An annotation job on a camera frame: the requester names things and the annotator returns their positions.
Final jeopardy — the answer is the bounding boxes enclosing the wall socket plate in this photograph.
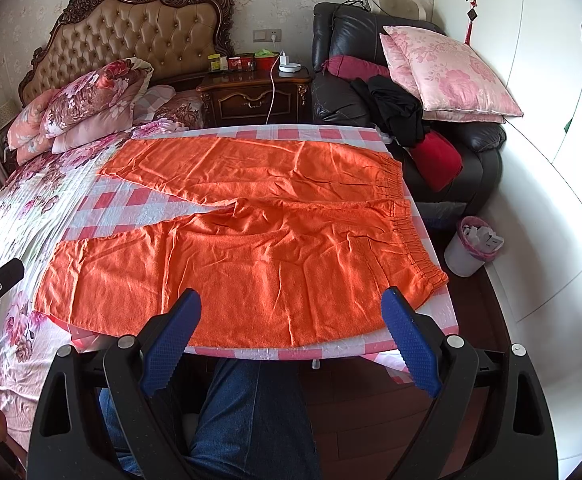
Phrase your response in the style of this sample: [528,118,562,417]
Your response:
[252,28,282,44]

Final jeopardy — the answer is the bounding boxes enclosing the white wardrobe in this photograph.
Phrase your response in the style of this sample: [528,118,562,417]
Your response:
[433,0,582,323]

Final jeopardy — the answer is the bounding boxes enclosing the red container on nightstand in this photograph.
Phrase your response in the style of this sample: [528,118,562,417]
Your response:
[253,49,279,72]

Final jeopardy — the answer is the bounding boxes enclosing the white device on nightstand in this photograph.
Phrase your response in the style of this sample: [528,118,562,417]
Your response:
[278,51,302,74]

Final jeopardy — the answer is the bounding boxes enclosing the red cloth bundle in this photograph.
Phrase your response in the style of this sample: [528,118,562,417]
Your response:
[408,130,464,192]

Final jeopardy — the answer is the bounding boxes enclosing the floral bed sheet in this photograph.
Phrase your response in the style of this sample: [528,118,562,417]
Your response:
[0,133,193,448]

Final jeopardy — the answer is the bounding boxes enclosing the red wardrobe tassel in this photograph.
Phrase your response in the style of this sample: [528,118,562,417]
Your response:
[465,0,478,46]

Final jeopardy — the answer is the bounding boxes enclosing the black leather armchair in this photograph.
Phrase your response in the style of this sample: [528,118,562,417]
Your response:
[312,2,506,223]

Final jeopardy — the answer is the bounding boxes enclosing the orange pants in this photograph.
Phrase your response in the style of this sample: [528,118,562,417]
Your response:
[34,135,450,350]

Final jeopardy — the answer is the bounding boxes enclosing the dark wooden nightstand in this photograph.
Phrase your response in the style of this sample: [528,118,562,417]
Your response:
[197,67,313,127]

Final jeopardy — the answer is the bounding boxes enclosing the tufted brown headboard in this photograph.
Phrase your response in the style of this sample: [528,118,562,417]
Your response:
[18,0,235,105]

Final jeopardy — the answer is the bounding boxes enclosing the white trash bin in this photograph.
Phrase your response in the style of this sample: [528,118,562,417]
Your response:
[444,216,505,278]

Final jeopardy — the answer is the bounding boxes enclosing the black clothing pile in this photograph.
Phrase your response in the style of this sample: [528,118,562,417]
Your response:
[349,76,428,148]

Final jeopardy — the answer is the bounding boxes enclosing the white charger cable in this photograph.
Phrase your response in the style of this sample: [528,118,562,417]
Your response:
[264,52,285,125]

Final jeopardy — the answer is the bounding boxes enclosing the floral folded quilt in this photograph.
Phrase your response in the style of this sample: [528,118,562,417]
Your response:
[6,58,153,166]

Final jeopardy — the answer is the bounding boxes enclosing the yellow lidded jar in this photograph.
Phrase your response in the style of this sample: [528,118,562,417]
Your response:
[207,53,221,73]

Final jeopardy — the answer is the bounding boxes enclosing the maroon cushion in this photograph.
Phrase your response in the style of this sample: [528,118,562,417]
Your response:
[321,55,390,81]

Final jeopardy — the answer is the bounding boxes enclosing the pink floral pillow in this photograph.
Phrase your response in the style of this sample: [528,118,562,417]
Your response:
[379,26,523,124]

